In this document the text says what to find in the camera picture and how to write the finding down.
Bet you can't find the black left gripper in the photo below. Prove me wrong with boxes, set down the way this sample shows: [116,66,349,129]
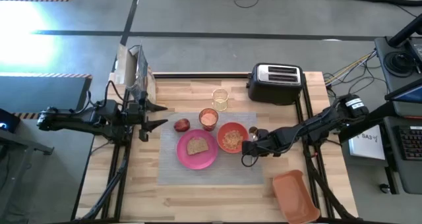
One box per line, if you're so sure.
[124,90,169,142]

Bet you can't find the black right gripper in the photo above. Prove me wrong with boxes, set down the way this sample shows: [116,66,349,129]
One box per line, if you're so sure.
[242,128,287,158]

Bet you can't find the red apple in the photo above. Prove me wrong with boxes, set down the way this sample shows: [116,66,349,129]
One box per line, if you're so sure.
[173,118,191,133]

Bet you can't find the red plastic bowl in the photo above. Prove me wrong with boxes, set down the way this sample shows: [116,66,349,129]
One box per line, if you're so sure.
[216,122,251,154]

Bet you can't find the blue cereal box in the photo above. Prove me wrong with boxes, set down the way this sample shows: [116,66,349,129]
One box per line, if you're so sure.
[111,44,156,103]

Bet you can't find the orange plastic tumbler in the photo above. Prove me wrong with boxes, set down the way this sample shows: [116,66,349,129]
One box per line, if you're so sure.
[198,107,219,132]

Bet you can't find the clear ribbed glass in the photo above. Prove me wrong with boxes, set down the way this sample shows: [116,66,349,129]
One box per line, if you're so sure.
[211,88,229,112]

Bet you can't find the brown toast slice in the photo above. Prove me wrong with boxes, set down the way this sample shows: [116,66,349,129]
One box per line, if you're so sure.
[187,136,210,155]

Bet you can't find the pink plastic plate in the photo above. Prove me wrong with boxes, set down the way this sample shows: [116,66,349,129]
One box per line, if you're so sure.
[176,128,218,171]

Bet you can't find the terracotta tray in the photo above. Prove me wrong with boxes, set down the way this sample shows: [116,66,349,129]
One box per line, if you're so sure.
[272,169,321,224]

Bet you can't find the cereal flakes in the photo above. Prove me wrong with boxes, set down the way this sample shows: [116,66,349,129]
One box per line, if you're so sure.
[222,129,244,152]

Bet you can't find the grey woven placemat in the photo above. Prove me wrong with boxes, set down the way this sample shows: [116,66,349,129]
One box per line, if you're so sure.
[156,111,264,186]

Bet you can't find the black toaster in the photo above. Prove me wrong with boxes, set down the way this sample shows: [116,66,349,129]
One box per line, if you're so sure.
[247,63,304,105]

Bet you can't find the white labelled box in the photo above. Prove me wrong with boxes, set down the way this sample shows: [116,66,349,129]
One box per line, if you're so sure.
[348,119,386,161]

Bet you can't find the dark floor mat striped edge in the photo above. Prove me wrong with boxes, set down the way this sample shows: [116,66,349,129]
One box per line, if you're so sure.
[0,72,93,120]

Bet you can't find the grey desk with black legs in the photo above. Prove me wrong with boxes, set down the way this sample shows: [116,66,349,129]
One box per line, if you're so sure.
[0,108,55,224]

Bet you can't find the black computer keyboard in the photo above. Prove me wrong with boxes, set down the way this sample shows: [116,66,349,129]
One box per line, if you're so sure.
[397,125,422,161]

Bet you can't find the grey side desk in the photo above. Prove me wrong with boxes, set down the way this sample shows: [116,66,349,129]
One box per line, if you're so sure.
[374,36,422,195]

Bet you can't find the dark laptop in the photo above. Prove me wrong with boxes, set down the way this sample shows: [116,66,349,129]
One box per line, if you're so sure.
[384,78,422,118]

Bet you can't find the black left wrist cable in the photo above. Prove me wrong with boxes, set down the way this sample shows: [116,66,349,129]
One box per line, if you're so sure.
[104,80,128,103]

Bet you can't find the black metal table frame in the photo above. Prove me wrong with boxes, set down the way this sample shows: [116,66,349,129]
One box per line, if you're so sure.
[71,71,359,224]

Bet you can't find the loose cable bundle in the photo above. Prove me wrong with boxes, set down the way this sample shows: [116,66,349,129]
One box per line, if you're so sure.
[324,51,378,99]

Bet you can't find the coiled black cable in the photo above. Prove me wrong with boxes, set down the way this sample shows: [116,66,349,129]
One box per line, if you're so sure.
[384,51,411,74]

